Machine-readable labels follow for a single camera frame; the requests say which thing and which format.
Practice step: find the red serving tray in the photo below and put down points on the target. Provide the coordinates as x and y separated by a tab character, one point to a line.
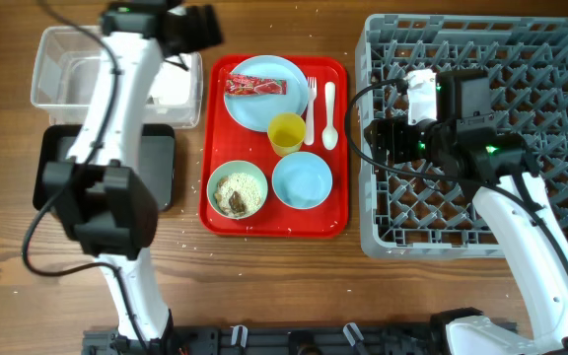
225	141

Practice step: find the green bowl with food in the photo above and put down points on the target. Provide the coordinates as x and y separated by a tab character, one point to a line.
237	189

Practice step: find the yellow plastic cup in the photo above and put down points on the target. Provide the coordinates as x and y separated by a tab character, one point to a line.
286	133

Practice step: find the white plastic fork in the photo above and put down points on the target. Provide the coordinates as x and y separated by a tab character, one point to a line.
310	112

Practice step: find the clear plastic bin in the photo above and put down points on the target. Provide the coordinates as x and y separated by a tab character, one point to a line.
65	74

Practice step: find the black plastic tray bin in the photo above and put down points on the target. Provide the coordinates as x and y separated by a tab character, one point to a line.
157	156

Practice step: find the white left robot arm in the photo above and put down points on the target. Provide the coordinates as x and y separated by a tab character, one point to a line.
96	192

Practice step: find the red snack wrapper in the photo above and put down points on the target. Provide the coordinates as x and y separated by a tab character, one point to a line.
240	85

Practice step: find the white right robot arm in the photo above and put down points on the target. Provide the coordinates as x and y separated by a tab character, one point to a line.
450	124

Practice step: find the white plastic spoon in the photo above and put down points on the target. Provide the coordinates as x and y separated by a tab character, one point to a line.
329	135

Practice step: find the white napkin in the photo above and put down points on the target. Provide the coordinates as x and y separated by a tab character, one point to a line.
175	81

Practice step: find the light blue plate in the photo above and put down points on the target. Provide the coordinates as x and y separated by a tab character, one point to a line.
255	112

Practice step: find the grey dishwasher rack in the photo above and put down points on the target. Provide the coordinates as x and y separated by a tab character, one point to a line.
526	60

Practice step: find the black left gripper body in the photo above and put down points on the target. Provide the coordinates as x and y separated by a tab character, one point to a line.
195	33

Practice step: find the light blue bowl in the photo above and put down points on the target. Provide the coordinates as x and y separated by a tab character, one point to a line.
302	180

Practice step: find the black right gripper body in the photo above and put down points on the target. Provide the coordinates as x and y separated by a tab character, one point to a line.
400	143

